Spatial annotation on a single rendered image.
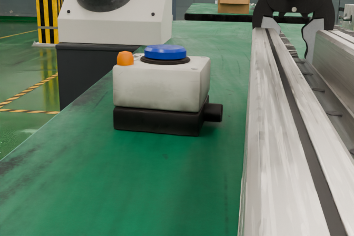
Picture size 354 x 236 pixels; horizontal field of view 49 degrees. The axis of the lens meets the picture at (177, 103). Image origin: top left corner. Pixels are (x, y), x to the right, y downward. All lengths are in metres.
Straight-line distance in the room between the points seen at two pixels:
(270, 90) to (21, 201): 0.16
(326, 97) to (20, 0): 12.41
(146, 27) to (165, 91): 0.60
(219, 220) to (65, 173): 0.12
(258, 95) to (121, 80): 0.21
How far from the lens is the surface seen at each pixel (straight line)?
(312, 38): 0.54
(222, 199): 0.25
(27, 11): 12.55
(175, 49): 0.36
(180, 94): 0.34
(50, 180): 0.28
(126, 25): 0.94
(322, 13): 0.54
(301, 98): 0.16
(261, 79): 0.19
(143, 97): 0.35
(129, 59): 0.35
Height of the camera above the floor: 0.90
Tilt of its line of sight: 16 degrees down
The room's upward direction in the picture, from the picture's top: 1 degrees clockwise
